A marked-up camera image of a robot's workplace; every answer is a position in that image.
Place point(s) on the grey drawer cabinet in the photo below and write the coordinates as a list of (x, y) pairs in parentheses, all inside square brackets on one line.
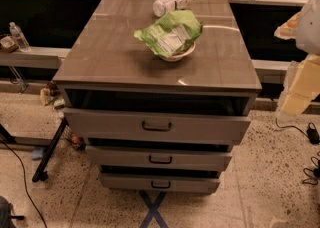
[(109, 69)]

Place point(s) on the black table leg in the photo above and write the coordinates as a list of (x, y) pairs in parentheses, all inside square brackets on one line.
[(40, 173)]

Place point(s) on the grey bench shelf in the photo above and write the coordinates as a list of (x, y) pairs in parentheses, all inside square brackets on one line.
[(37, 57)]

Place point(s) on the white bowl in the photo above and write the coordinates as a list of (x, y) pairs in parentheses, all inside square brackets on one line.
[(181, 55)]

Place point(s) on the grey drawer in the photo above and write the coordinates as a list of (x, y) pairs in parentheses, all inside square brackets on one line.
[(159, 183), (159, 127), (156, 158)]

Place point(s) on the top grey drawer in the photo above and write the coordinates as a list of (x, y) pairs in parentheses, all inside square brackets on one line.
[(159, 127)]

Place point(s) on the green rice chip bag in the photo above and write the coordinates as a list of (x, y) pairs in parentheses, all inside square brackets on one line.
[(172, 34)]

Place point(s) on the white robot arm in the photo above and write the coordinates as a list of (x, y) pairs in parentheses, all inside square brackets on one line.
[(304, 28)]

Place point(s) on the black power adapter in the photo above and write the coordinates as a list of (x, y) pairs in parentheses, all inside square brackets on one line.
[(313, 134)]

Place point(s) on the small snack box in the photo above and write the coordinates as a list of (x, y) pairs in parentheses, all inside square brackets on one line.
[(7, 44)]

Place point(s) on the blue tape cross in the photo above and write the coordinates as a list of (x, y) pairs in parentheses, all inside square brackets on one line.
[(153, 210)]

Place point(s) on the upright water bottle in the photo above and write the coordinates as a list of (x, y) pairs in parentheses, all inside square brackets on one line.
[(19, 37)]

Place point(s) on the middle grey drawer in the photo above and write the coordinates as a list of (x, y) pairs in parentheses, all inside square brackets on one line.
[(156, 158)]

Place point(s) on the bottom grey drawer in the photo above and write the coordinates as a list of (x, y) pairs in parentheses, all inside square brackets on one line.
[(159, 183)]

